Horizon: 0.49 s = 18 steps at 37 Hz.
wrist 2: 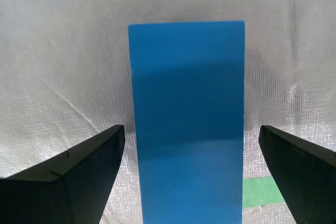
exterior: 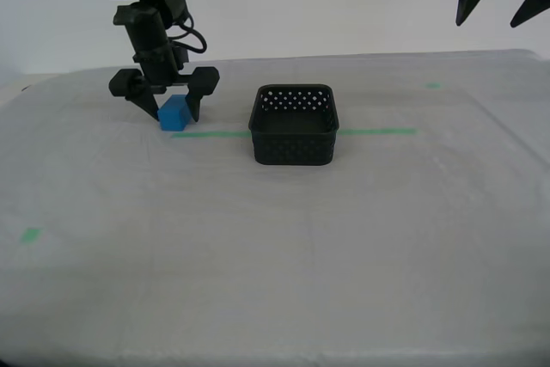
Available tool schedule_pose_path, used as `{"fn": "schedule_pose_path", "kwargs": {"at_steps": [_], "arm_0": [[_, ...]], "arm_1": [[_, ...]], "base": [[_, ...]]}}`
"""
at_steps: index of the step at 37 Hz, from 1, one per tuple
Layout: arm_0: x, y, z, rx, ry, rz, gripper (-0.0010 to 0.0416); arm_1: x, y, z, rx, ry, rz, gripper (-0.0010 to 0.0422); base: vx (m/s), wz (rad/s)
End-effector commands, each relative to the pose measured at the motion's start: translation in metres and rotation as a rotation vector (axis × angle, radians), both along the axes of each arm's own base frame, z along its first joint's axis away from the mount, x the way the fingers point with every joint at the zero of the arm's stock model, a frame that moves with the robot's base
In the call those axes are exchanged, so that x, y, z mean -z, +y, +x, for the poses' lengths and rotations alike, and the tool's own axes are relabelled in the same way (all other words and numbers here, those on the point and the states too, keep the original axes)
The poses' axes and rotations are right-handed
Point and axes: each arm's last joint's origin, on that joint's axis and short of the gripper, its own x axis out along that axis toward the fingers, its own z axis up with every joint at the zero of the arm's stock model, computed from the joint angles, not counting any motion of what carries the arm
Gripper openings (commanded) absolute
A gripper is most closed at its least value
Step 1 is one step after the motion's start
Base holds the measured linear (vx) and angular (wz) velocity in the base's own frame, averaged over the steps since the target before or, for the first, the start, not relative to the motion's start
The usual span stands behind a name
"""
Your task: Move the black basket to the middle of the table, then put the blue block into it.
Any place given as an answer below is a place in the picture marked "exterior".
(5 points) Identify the long green tape strip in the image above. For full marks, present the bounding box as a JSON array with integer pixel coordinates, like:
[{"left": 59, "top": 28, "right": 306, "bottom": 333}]
[{"left": 170, "top": 127, "right": 417, "bottom": 140}]

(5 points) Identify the black perforated plastic basket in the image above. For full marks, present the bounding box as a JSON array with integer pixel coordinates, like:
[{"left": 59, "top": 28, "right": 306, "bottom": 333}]
[{"left": 248, "top": 83, "right": 343, "bottom": 168}]

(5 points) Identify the blue rectangular block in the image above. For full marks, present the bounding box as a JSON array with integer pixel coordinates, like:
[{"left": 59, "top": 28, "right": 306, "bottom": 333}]
[{"left": 156, "top": 94, "right": 192, "bottom": 132}]

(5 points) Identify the white table cover sheet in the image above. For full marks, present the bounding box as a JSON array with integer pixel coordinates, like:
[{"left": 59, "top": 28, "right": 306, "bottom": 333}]
[{"left": 0, "top": 48, "right": 550, "bottom": 367}]

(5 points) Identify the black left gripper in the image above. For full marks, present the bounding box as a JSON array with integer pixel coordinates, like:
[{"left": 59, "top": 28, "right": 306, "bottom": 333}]
[{"left": 108, "top": 3, "right": 221, "bottom": 123}]

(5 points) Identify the black looped cable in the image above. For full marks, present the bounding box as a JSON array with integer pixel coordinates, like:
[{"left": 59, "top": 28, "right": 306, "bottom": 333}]
[{"left": 169, "top": 14, "right": 208, "bottom": 55}]

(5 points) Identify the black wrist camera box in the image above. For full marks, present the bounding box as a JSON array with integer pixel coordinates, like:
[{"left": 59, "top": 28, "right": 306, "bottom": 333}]
[{"left": 170, "top": 42, "right": 191, "bottom": 70}]

